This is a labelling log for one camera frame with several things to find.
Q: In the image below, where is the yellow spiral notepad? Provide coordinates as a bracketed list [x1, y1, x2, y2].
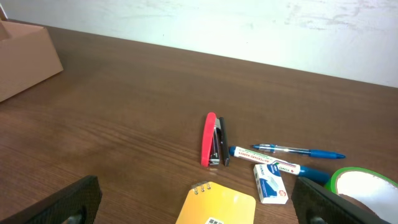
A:
[176, 182, 256, 224]

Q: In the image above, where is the white blue staples box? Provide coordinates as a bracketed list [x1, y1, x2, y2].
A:
[253, 164, 289, 204]

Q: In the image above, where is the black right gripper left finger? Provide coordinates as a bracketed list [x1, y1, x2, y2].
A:
[1, 175, 102, 224]

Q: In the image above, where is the blue ballpoint pen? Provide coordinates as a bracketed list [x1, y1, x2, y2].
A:
[252, 144, 346, 159]

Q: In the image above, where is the blue white whiteboard marker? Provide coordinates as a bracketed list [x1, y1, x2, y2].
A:
[229, 146, 331, 184]

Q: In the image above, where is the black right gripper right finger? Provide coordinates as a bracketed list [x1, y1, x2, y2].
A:
[291, 177, 389, 224]

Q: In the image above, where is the brown cardboard box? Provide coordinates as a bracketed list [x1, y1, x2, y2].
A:
[1, 9, 63, 101]

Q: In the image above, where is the green tape roll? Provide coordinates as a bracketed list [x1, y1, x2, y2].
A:
[324, 167, 398, 224]

